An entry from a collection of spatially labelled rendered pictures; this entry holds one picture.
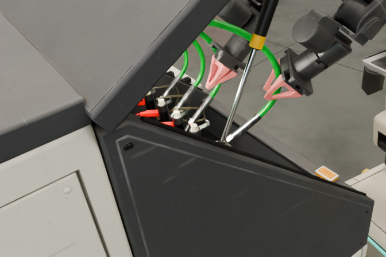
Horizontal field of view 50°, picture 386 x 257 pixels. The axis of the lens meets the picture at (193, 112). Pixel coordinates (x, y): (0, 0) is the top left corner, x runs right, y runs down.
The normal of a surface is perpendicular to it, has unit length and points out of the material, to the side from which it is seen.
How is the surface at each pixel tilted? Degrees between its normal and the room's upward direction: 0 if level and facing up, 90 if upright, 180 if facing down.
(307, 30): 50
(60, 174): 90
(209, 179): 90
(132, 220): 90
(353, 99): 0
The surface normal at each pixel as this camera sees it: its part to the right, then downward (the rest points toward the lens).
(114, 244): 0.56, 0.41
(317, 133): -0.11, -0.82
